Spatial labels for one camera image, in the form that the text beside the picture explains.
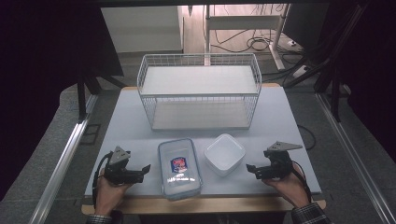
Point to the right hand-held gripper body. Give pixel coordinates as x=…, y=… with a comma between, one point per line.
x=278, y=165

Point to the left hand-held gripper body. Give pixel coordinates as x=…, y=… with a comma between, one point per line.
x=120, y=172

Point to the white square lidded container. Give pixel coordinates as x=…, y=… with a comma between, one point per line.
x=224, y=154

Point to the person's left hand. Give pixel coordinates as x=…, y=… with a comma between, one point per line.
x=107, y=196

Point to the person's right hand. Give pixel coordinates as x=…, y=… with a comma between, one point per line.
x=294, y=188

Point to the clear rectangular lidded container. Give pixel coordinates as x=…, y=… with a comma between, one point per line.
x=180, y=185

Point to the white table mat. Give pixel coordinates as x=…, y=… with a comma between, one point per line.
x=130, y=124

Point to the dark floor socket plate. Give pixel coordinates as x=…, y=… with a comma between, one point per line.
x=90, y=134

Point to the wooden bar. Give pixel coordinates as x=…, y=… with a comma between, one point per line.
x=202, y=205

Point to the black metal stand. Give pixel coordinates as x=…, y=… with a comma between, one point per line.
x=334, y=93
x=81, y=99

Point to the white power strip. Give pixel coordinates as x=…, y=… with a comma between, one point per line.
x=300, y=71

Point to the dark curtain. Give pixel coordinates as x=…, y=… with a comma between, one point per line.
x=376, y=62
x=37, y=77

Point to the white cabinet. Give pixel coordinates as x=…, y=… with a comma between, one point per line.
x=141, y=29

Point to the aluminium rail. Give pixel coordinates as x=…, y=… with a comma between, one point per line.
x=355, y=155
x=62, y=165

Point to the white metal desk frame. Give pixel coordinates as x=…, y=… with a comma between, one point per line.
x=243, y=22

